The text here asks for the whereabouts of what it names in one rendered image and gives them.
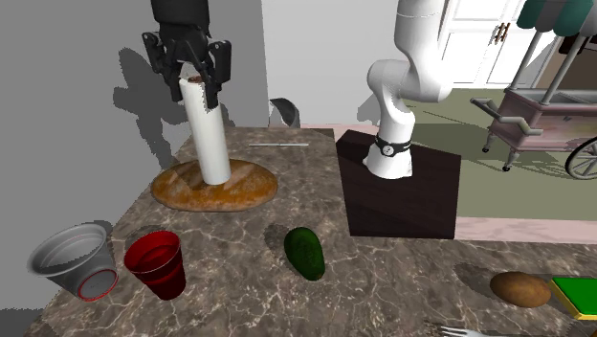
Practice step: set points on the green avocado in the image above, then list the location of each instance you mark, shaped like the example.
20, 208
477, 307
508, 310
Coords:
305, 254

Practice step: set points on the red cup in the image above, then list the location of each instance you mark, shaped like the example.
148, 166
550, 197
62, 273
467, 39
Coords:
156, 266

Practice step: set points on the white door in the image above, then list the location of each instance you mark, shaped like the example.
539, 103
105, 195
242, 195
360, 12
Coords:
475, 42

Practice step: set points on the brown potato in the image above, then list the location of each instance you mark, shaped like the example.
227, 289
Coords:
520, 289

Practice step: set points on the grey cup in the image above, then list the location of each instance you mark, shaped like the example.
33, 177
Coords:
70, 254

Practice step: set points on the silver fork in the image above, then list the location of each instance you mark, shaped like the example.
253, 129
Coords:
459, 332

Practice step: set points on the green book with yellow edge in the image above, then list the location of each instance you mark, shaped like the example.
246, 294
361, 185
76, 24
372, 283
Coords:
578, 294

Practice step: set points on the dark robot stand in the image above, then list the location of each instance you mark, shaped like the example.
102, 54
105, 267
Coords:
401, 205

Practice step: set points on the grey curved object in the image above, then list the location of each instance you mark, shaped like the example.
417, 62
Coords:
289, 112

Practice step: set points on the white paper towel roll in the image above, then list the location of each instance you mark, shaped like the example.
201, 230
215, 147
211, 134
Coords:
210, 140

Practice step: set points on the cart with green awning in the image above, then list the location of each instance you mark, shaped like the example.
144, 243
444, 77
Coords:
536, 121

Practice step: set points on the silver knife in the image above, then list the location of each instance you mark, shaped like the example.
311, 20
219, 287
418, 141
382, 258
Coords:
280, 144

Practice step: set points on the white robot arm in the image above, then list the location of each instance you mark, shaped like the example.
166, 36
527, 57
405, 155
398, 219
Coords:
422, 51

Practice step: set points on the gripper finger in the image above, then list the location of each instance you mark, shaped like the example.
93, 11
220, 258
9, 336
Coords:
219, 65
161, 56

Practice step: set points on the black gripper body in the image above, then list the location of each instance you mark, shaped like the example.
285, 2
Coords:
182, 18

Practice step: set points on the brown bread loaf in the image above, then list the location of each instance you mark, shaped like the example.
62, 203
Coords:
247, 189

